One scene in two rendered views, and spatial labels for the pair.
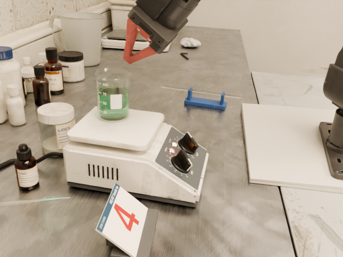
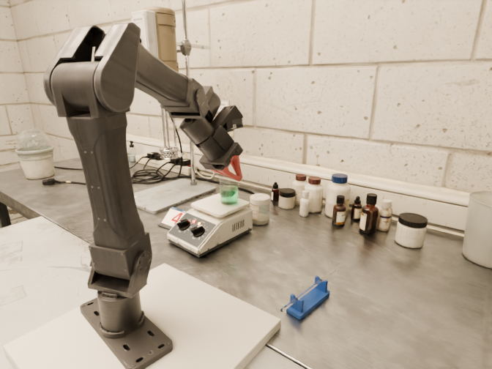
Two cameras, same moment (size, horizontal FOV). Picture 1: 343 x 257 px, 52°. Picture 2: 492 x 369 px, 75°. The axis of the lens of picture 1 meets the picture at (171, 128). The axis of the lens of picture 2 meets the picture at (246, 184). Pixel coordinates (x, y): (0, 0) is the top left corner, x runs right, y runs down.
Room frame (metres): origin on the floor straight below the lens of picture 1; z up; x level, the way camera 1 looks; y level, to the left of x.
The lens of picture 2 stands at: (0.96, -0.58, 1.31)
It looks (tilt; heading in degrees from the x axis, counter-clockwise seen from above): 18 degrees down; 121
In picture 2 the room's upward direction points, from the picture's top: straight up
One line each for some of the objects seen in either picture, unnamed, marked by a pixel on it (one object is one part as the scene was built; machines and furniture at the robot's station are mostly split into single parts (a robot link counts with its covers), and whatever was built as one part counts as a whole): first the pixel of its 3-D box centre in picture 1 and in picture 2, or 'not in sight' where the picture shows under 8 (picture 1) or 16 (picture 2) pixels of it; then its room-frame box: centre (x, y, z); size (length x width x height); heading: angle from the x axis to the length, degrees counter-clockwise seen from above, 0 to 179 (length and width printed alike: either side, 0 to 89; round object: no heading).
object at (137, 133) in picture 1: (119, 125); (220, 204); (0.48, 0.08, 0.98); 0.12 x 0.12 x 0.01; 80
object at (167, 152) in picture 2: not in sight; (167, 122); (0.14, 0.24, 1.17); 0.07 x 0.07 x 0.25
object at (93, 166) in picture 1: (135, 152); (214, 222); (0.48, 0.05, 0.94); 0.22 x 0.13 x 0.08; 80
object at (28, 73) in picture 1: (29, 80); not in sight; (0.83, 0.36, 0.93); 0.05 x 0.05 x 0.05
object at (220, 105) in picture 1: (205, 98); (309, 295); (0.80, -0.08, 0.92); 0.10 x 0.03 x 0.04; 76
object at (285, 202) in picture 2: not in sight; (287, 198); (0.56, 0.35, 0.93); 0.05 x 0.05 x 0.06
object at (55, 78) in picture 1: (53, 70); (369, 213); (0.83, 0.30, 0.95); 0.04 x 0.04 x 0.11
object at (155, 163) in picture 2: not in sight; (164, 163); (-0.15, 0.50, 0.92); 0.40 x 0.06 x 0.04; 174
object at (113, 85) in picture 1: (112, 94); (230, 189); (0.50, 0.09, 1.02); 0.06 x 0.05 x 0.08; 48
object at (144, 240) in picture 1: (130, 219); (175, 219); (0.34, 0.04, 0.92); 0.09 x 0.06 x 0.04; 176
